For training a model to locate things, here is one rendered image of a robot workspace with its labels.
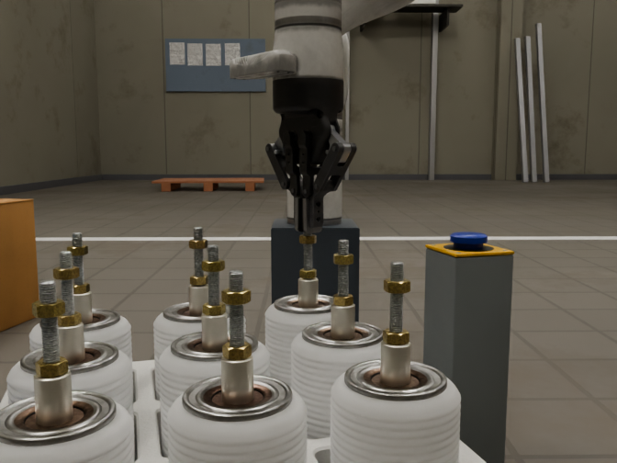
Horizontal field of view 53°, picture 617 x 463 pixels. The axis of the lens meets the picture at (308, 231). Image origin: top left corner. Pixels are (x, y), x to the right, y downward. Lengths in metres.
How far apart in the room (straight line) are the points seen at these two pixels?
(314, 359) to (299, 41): 0.31
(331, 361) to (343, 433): 0.09
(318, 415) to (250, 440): 0.17
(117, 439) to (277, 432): 0.10
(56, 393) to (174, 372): 0.13
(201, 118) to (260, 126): 0.84
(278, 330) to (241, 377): 0.24
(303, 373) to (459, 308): 0.20
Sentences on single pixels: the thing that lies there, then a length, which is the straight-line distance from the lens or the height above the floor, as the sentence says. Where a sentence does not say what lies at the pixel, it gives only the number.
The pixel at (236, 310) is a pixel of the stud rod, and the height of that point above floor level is 0.31.
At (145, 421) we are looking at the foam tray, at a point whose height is 0.18.
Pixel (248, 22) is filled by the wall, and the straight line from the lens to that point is 9.14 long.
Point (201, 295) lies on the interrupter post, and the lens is 0.66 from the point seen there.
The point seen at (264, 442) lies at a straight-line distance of 0.41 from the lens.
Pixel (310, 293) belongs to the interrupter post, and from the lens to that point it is 0.68.
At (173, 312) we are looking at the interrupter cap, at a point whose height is 0.25.
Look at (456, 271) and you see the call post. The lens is 0.67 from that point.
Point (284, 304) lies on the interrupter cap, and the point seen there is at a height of 0.25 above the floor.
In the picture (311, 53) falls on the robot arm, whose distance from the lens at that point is 0.64.
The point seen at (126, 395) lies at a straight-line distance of 0.54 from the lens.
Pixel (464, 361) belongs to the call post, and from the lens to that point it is 0.70.
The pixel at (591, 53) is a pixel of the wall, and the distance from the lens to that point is 9.93.
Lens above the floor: 0.42
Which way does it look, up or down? 7 degrees down
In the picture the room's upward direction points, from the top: straight up
